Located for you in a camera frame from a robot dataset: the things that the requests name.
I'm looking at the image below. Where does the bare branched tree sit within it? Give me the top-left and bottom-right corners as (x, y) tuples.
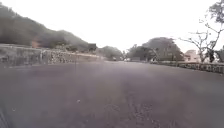
(178, 0), (224, 64)

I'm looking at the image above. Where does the wooded hillside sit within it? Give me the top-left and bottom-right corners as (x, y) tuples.
(0, 3), (98, 53)

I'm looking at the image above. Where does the grey asphalt road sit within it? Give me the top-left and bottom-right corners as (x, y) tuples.
(0, 59), (224, 128)

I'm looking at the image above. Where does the dark green tree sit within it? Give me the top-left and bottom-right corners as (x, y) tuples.
(99, 45), (125, 62)

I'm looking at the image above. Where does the large round tree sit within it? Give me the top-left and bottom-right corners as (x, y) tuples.
(125, 36), (185, 63)

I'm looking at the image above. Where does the pale building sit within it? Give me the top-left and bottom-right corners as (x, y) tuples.
(183, 49), (202, 63)

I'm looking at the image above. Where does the grey stone wall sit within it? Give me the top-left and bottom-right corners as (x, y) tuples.
(0, 43), (104, 68)

